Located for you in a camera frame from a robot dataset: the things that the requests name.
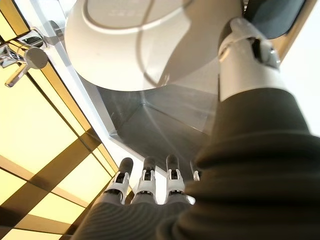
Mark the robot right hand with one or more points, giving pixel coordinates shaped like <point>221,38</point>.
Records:
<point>250,187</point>

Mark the cream ceramic plate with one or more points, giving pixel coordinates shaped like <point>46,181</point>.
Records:
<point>112,50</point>

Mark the stainless steel sink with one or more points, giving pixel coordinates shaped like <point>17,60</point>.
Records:
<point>162,120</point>

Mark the chrome kitchen faucet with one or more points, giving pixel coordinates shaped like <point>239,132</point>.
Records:
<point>35,58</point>

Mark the yellow backlit window wall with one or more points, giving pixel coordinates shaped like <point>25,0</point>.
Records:
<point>37,130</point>

